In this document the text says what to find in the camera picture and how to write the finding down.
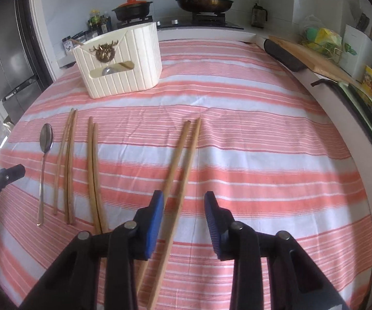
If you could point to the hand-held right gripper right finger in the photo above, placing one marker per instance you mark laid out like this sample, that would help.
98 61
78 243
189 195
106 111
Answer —
213 222

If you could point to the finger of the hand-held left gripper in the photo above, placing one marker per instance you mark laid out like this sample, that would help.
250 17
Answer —
9 174

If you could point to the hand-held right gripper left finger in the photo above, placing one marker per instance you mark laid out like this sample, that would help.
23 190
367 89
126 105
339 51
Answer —
155 222

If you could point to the metal spoon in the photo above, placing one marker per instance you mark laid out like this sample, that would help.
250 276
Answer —
108 70
46 137

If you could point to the wooden chopstick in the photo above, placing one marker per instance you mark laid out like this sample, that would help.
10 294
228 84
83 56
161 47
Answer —
185 174
90 168
68 180
177 158
96 174
63 161

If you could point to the cream ribbed utensil holder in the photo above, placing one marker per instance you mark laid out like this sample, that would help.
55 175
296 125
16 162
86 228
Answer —
140 48

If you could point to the pink striped tablecloth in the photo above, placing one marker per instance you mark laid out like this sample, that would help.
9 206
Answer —
253 168

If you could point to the grey refrigerator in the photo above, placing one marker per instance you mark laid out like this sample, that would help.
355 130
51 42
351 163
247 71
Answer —
8 55

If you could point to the dark sauce bottle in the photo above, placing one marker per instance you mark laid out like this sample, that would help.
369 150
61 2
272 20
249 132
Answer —
105 24

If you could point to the black elongated pad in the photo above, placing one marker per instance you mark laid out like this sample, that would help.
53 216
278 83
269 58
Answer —
284 55

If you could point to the wooden cutting board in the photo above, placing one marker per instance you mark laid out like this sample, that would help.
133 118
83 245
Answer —
305 53

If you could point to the black cooking pot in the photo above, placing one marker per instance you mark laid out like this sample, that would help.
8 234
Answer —
131 12

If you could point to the orange pot lid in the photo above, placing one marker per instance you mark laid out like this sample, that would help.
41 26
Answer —
133 2

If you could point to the clear plastic bag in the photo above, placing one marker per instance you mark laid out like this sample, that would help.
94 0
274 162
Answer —
324 37

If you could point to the white knife block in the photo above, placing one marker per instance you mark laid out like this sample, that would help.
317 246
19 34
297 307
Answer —
357 45

